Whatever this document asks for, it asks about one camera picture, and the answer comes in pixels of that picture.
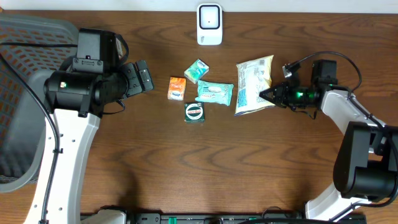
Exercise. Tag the white barcode scanner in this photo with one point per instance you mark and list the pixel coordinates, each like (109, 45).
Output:
(209, 24)

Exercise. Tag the green tissue pack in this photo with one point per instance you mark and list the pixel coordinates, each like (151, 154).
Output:
(195, 72)

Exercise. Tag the dark green small box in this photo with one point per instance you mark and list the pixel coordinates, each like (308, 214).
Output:
(194, 112)

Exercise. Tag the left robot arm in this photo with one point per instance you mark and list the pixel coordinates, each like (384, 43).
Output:
(74, 99)

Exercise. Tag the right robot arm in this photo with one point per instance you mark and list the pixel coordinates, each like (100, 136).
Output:
(365, 170)

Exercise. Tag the grey plastic shopping basket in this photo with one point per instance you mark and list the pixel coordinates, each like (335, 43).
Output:
(32, 48)

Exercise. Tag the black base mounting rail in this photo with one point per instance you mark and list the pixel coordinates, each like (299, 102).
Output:
(114, 216)

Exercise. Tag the yellow snack bag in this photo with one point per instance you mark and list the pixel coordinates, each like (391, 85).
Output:
(254, 76)

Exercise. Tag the orange tissue pack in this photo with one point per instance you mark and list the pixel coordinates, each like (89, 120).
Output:
(176, 89)

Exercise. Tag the green wet wipes pack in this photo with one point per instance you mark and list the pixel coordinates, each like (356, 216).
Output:
(209, 92)

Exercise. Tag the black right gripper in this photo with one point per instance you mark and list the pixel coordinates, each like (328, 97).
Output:
(278, 99)

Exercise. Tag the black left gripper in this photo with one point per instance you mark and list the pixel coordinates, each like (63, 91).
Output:
(131, 73)

